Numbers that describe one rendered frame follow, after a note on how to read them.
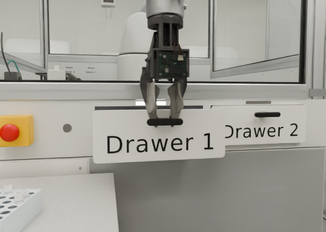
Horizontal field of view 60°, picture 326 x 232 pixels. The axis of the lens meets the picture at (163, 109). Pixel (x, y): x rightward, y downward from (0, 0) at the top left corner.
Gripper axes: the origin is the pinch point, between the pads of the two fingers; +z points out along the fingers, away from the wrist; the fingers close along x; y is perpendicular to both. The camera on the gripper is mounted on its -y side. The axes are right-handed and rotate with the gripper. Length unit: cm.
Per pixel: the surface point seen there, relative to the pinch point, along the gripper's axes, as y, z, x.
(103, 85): -16.6, -7.8, -12.5
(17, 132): -9.9, 3.1, -31.3
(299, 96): -16.7, -4.6, 44.6
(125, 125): -1.3, 1.2, -7.7
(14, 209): 15.1, 10.9, -24.6
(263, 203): -17.0, 27.1, 33.8
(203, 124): -1.3, 1.2, 9.2
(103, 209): 8.2, 14.7, -12.5
